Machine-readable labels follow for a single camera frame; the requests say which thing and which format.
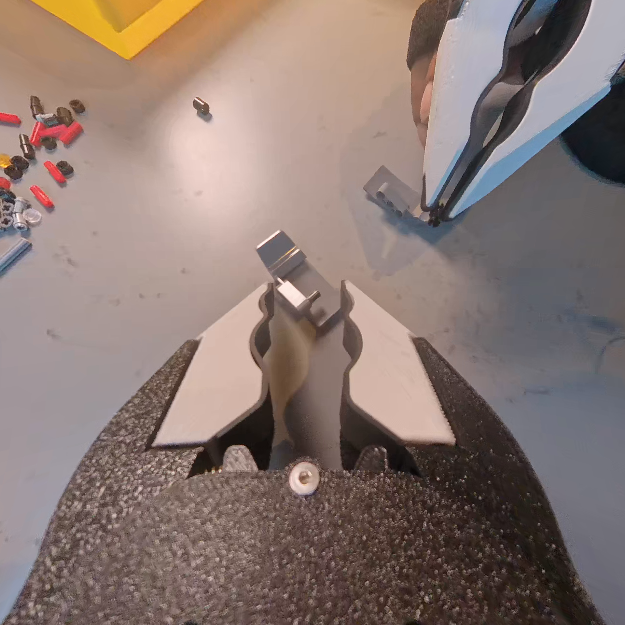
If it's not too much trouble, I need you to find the grey curved brick panel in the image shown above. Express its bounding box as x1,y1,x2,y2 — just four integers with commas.
363,165,422,219
256,229,342,329

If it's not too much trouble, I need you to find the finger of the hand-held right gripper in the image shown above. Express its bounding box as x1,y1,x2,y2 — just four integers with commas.
439,0,625,219
421,0,523,212

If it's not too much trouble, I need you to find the grey desk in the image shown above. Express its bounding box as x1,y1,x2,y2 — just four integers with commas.
0,0,625,616

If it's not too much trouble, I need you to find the yellow plastic parts bin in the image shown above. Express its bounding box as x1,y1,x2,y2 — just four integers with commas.
29,0,206,60

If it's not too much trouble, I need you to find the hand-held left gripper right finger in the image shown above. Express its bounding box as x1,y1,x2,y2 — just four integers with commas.
341,280,457,446

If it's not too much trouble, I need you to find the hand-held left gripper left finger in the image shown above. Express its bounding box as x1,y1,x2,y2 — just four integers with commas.
151,281,275,449

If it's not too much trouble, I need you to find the pile of small brick pins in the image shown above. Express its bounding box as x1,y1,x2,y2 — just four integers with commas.
0,95,86,274

